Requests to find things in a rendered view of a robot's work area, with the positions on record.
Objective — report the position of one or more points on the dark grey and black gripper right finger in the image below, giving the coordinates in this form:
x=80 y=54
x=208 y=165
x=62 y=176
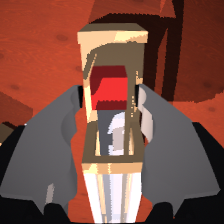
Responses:
x=183 y=164

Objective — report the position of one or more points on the red cube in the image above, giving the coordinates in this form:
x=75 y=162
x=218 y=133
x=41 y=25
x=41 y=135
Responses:
x=108 y=88

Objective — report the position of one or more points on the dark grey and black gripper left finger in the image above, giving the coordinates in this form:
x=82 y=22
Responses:
x=36 y=164

